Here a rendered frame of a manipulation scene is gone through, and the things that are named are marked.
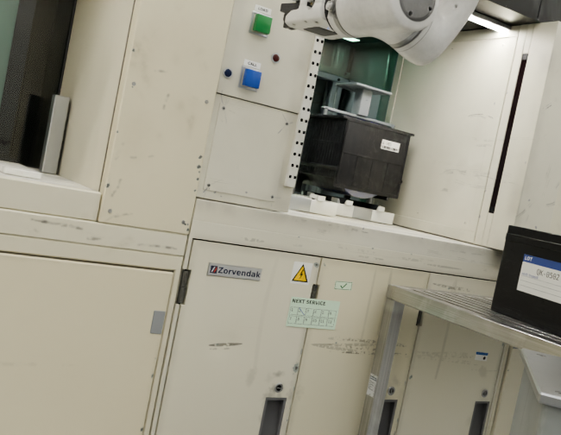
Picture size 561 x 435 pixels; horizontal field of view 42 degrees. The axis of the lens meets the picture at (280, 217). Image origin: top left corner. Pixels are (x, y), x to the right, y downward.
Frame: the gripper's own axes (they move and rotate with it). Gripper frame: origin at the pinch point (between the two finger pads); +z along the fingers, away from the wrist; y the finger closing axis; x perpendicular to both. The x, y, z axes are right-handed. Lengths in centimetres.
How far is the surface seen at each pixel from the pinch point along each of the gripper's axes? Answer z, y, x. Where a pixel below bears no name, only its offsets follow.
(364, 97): 52, 54, -1
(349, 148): 43, 47, -16
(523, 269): -15, 50, -34
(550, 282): -23, 49, -35
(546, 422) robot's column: -58, 9, -47
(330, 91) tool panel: 96, 72, 4
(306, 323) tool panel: 12, 23, -54
